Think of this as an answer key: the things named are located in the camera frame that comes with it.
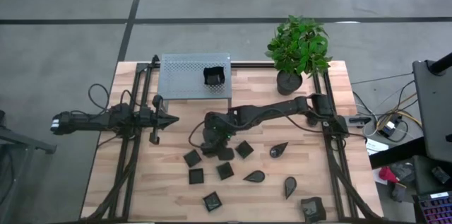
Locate black plant pot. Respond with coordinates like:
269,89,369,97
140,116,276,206
276,70,304,96

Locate yellow floor cable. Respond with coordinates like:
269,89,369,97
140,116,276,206
376,109,423,129

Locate black aluminium cross rail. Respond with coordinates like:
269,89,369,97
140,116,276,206
136,60,329,69

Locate silver mounting plate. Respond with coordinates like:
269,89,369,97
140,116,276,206
344,114,371,128

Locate large black square bowl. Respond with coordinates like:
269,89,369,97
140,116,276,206
300,196,327,224

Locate black teardrop mini plate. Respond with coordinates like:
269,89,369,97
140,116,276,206
242,170,266,184
269,141,290,159
284,176,298,200

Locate black square mini plate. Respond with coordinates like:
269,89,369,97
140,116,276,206
202,191,223,213
182,148,203,168
188,167,205,185
217,147,236,162
215,161,235,181
234,140,255,160

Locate grey perforated metal shelf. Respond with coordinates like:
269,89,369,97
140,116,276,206
157,52,233,108

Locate white blue power adapter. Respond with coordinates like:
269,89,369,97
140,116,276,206
379,120,398,136

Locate green leafy plant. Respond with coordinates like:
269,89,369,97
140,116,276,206
264,14,333,78

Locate grey metal stand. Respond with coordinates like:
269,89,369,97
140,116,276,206
0,110,57,224

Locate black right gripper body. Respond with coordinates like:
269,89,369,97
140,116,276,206
200,110,236,149

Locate red object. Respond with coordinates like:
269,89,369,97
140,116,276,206
378,166,400,184

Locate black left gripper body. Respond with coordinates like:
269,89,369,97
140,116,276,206
140,95,167,146

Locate black side desk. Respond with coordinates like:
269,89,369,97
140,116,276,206
412,59,452,164

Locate black fluted square dish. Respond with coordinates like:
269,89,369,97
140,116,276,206
203,65,226,86

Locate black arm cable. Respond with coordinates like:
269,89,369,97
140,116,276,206
188,120,208,148
119,89,137,110
87,83,111,112

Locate black pole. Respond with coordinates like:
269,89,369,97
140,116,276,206
427,52,452,76

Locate backlit computer keyboard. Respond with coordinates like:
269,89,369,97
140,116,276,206
412,191,452,224

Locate white paper sheet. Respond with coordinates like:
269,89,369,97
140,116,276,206
365,138,389,156

